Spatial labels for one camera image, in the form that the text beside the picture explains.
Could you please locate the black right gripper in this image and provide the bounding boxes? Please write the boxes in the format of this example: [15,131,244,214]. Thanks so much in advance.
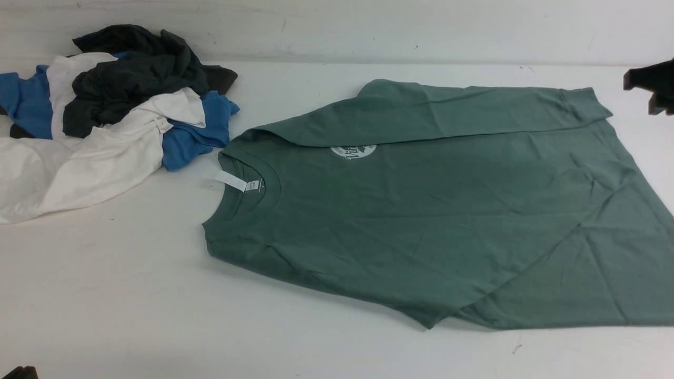
[623,59,673,116]

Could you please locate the green long-sleeve top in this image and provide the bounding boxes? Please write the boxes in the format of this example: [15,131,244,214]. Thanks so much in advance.
[203,79,673,330]

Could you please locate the dark grey shirt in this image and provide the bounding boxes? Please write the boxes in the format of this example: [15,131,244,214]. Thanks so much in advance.
[9,24,238,139]

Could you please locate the white shirt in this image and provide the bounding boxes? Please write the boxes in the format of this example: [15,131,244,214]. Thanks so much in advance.
[0,52,206,225]

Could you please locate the blue shirt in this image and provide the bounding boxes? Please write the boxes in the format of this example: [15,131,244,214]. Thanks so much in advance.
[0,51,240,172]

